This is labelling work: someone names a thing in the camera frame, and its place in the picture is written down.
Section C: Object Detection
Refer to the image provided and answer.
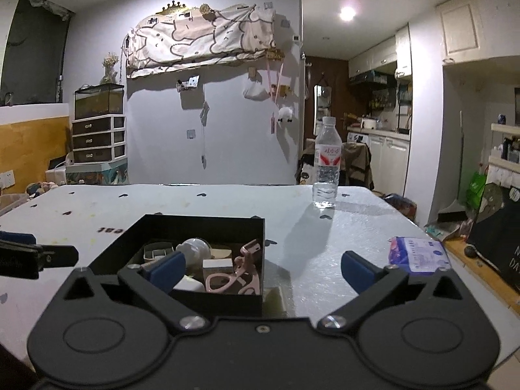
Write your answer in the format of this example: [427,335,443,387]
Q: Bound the wall mirror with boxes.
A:
[314,83,332,135]

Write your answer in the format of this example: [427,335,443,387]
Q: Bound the black printed bag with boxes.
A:
[467,183,520,293]

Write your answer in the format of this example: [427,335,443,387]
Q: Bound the dried flower bouquet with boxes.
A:
[101,52,120,86]

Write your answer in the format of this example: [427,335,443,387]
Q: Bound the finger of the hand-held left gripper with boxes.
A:
[38,245,80,269]
[0,231,35,246]

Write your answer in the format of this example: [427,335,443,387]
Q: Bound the beige plastic scoop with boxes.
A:
[143,243,176,265]

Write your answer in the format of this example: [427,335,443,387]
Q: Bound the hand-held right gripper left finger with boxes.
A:
[57,251,210,334]

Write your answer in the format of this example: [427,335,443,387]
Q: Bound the white drawer cabinet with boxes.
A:
[72,114,126,163]

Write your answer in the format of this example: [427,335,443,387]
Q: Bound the gold crown ornament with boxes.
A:
[162,1,193,15]

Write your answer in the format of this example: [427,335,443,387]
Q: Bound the white lower kitchen cabinets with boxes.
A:
[347,130,411,196]

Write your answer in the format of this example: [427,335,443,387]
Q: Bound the pile of plush toys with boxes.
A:
[25,179,61,196]

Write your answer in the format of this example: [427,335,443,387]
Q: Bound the blue tissue pack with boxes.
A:
[388,236,453,273]

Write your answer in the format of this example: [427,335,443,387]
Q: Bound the printed wall cloth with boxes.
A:
[126,3,277,79]

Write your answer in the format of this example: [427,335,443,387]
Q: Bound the white hanging bag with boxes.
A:
[243,78,269,100]

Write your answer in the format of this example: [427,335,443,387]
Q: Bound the white shelf rack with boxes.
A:
[487,122,520,188]

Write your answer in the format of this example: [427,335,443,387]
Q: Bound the white upper kitchen cabinets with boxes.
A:
[348,24,413,80]

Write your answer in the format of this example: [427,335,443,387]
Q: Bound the white kitchen cabinets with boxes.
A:
[347,130,411,196]
[348,24,413,80]

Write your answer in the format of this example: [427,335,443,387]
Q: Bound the hanging keychain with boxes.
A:
[199,101,211,169]

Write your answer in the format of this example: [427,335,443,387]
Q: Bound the chair with brown jacket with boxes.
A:
[296,141,373,189]

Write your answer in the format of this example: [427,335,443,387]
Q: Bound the pink eyelash curler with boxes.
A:
[205,240,261,295]

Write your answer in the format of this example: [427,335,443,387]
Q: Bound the white rectangular block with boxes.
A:
[174,274,206,292]

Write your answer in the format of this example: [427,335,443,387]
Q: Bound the teal printed cabinet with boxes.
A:
[65,162,130,185]

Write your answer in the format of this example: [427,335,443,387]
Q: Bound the green shopping bag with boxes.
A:
[465,171,488,208]

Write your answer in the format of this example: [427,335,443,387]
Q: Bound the black kitchen wall shelf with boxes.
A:
[368,83,412,135]

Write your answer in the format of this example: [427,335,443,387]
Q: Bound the white heart-print table cover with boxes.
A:
[0,184,464,374]

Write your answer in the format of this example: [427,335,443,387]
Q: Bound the dark window curtain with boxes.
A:
[0,0,76,106]

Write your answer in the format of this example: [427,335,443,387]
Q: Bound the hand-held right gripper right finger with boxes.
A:
[317,251,472,332]

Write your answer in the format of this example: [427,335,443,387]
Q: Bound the clear plastic storage bin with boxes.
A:
[0,193,29,216]

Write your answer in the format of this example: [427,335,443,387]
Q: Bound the glass fish tank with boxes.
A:
[74,83,124,119]

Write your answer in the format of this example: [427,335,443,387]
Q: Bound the pink hanging ribbons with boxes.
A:
[266,59,285,135]

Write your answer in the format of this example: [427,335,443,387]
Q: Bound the wooden side desk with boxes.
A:
[443,238,520,305]

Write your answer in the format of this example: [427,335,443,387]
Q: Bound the white box appliance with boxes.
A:
[45,154,76,183]

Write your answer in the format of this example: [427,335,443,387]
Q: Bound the dark floor bag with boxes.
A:
[382,193,418,222]

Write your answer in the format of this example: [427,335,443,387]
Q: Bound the clear plastic water bottle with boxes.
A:
[312,116,341,209]

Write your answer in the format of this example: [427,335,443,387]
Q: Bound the black cardboard box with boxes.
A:
[88,213,266,318]

